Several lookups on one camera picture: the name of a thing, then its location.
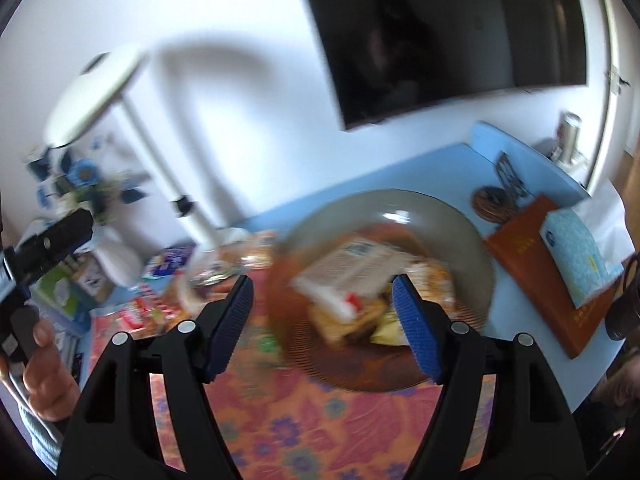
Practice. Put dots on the floral orange cloth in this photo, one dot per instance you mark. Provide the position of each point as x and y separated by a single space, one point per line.
300 425

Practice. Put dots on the white crumpled tissue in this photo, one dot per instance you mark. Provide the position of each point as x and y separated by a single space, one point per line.
607 215

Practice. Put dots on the green cardboard box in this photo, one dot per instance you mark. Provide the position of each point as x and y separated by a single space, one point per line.
60 292

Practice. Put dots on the black wall television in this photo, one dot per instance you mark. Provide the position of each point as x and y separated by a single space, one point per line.
440 35

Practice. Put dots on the red white snack packet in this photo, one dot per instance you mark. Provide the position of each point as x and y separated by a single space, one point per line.
140 317

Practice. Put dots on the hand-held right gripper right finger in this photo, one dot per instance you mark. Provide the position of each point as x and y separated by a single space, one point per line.
417 330

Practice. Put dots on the white ceramic vase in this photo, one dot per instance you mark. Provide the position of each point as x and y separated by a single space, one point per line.
117 260

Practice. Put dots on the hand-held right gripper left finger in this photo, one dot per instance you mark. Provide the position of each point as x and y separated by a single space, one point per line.
230 330

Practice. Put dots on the white door frame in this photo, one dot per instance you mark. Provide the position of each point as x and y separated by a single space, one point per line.
607 110

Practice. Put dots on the brown woven coaster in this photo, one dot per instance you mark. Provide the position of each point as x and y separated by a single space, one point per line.
490 205

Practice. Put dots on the yellow green snack packet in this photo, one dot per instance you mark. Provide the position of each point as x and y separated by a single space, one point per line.
390 331

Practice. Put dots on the white blue paper stack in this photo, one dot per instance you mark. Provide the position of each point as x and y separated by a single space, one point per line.
70 347

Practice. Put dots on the white desk lamp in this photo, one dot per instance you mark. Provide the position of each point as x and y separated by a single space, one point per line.
155 145

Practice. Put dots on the person's dark clothing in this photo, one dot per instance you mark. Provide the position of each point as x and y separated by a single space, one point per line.
615 410

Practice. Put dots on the clear orange snack packet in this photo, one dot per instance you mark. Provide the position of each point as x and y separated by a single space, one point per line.
250 249

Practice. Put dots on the orange crinkled snack packet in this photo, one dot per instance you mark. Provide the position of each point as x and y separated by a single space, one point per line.
437 285

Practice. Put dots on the brown hardcover book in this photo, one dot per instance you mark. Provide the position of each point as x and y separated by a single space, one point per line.
530 270

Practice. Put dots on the person's left hand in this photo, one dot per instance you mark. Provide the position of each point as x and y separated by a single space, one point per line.
47 375

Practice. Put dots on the black round object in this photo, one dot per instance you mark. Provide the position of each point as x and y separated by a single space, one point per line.
625 300

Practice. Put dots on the brown biscuit packet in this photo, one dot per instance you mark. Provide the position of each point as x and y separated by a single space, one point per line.
340 331

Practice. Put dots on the light blue tissue box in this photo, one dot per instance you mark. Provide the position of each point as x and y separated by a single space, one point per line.
575 255

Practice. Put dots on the blue snack packet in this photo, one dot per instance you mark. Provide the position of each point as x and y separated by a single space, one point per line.
170 260

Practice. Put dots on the brown glass bowl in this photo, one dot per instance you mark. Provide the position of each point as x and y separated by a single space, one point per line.
440 230

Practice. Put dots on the silver drink can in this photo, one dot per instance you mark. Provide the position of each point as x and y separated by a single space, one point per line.
570 137

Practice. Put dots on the blue artificial flowers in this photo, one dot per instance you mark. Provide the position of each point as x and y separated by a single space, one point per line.
82 172

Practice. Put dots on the metal butterfly ornament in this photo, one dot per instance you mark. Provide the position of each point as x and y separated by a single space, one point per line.
512 180

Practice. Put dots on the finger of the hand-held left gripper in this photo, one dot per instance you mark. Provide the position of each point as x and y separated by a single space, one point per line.
65 232

